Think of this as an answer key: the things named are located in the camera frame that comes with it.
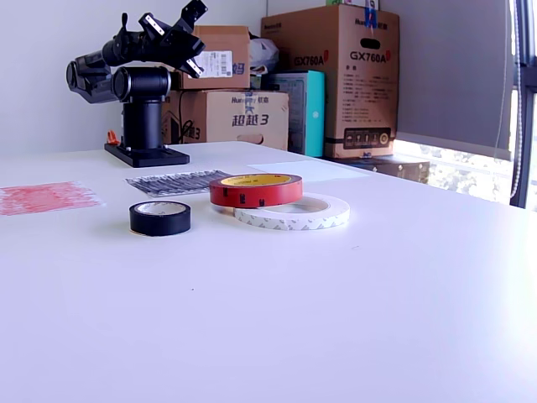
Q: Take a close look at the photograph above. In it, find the tall GX760A cardboard box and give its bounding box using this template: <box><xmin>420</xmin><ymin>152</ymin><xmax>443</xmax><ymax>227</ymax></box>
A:
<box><xmin>260</xmin><ymin>3</ymin><xmax>400</xmax><ymax>160</ymax></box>

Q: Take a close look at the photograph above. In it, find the white plastic bag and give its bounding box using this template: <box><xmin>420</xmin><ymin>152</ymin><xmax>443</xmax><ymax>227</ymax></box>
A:
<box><xmin>249</xmin><ymin>36</ymin><xmax>280</xmax><ymax>77</ymax></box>

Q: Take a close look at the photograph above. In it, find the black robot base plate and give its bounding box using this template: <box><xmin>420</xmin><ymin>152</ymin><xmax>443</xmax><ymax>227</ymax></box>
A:
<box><xmin>104</xmin><ymin>142</ymin><xmax>190</xmax><ymax>168</ymax></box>

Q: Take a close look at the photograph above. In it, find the red scribbled paper sheet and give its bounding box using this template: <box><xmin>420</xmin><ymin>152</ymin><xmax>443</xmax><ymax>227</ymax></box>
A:
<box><xmin>0</xmin><ymin>181</ymin><xmax>104</xmax><ymax>217</ymax></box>

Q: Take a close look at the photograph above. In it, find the plain white paper sheet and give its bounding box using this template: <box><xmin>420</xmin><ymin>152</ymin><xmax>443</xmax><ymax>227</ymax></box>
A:
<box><xmin>246</xmin><ymin>159</ymin><xmax>373</xmax><ymax>184</ymax></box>

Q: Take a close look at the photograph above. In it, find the grey roller blind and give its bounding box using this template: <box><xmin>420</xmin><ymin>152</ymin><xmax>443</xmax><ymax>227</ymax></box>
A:
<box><xmin>379</xmin><ymin>0</ymin><xmax>516</xmax><ymax>162</ymax></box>

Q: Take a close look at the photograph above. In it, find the wide cardboard box blue print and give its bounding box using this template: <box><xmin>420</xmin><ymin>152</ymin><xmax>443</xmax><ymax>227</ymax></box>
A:
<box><xmin>161</xmin><ymin>89</ymin><xmax>290</xmax><ymax>151</ymax></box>

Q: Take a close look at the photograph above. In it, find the small cardboard box shipping label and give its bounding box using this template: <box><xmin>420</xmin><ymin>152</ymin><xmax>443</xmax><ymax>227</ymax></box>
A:
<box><xmin>167</xmin><ymin>25</ymin><xmax>252</xmax><ymax>91</ymax></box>

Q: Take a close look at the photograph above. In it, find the red tape roll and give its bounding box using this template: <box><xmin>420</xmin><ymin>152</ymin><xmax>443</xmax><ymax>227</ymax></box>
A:
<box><xmin>209</xmin><ymin>173</ymin><xmax>304</xmax><ymax>210</ymax></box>

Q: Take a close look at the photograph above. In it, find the teal and black carton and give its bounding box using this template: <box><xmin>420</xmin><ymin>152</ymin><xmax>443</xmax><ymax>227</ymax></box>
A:
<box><xmin>263</xmin><ymin>70</ymin><xmax>326</xmax><ymax>159</ymax></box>

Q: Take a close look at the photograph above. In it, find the black scribbled paper sheet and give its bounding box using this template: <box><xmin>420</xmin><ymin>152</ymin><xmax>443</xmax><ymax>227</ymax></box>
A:
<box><xmin>123</xmin><ymin>169</ymin><xmax>236</xmax><ymax>198</ymax></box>

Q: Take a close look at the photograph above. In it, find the white bead chain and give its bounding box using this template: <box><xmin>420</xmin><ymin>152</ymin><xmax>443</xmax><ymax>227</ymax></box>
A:
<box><xmin>508</xmin><ymin>0</ymin><xmax>525</xmax><ymax>201</ymax></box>

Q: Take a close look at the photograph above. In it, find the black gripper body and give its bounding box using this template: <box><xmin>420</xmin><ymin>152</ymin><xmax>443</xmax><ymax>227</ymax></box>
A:
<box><xmin>157</xmin><ymin>25</ymin><xmax>207</xmax><ymax>71</ymax></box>

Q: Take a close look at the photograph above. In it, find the black power cable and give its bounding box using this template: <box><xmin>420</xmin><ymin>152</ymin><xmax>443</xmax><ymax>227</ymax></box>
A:
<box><xmin>178</xmin><ymin>90</ymin><xmax>198</xmax><ymax>144</ymax></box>

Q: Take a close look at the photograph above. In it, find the black tape roll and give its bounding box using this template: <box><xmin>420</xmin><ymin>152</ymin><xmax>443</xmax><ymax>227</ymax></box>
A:
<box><xmin>128</xmin><ymin>200</ymin><xmax>192</xmax><ymax>238</ymax></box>

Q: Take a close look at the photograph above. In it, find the white tape roll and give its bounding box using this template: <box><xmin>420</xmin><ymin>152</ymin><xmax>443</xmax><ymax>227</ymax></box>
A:
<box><xmin>211</xmin><ymin>191</ymin><xmax>352</xmax><ymax>233</ymax></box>

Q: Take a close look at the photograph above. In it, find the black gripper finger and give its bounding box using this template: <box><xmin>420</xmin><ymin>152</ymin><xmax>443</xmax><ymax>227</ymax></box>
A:
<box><xmin>183</xmin><ymin>57</ymin><xmax>206</xmax><ymax>80</ymax></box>
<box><xmin>138</xmin><ymin>12</ymin><xmax>169</xmax><ymax>39</ymax></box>

